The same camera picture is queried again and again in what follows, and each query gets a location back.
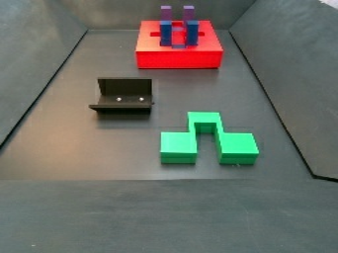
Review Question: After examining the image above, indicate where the red slotted board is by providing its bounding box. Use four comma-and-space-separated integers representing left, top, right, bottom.
135, 21, 223, 69

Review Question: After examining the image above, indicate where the green zigzag block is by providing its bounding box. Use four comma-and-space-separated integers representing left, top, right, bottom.
159, 111, 260, 166

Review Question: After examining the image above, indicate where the dark blue U block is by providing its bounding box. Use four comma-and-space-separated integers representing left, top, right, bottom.
160, 20, 199, 48

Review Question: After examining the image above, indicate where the purple U block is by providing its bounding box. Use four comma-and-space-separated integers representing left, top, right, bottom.
160, 5, 195, 21

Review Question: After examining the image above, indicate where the black bracket holder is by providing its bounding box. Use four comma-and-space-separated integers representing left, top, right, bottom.
88, 77, 153, 112

